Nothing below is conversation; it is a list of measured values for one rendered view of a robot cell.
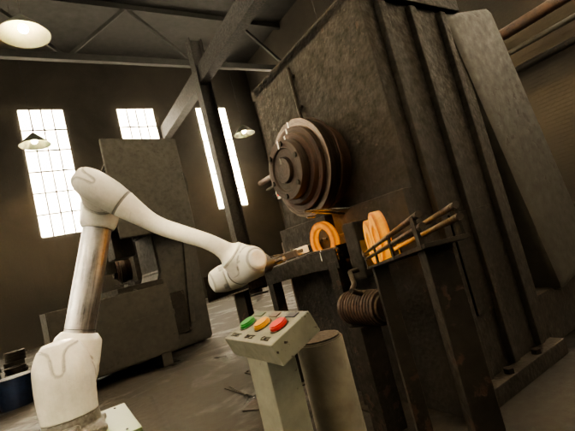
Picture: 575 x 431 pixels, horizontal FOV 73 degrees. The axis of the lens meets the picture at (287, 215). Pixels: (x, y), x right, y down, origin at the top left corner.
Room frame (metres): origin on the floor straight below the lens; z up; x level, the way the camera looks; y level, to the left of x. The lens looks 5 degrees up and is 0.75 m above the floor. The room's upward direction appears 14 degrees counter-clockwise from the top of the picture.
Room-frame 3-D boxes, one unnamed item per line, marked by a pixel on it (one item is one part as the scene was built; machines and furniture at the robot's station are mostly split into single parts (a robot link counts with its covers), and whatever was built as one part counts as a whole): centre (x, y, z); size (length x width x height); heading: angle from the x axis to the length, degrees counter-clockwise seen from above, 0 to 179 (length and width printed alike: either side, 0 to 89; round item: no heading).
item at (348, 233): (1.66, -0.27, 0.68); 0.11 x 0.08 x 0.24; 123
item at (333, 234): (1.86, -0.14, 0.75); 0.18 x 0.03 x 0.18; 34
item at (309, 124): (1.85, -0.14, 1.11); 0.47 x 0.06 x 0.47; 33
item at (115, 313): (3.79, 1.93, 0.39); 1.03 x 0.83 x 0.79; 127
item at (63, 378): (1.20, 0.77, 0.54); 0.18 x 0.16 x 0.22; 24
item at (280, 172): (1.80, -0.05, 1.11); 0.28 x 0.06 x 0.28; 33
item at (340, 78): (2.09, -0.50, 0.88); 1.08 x 0.73 x 1.76; 33
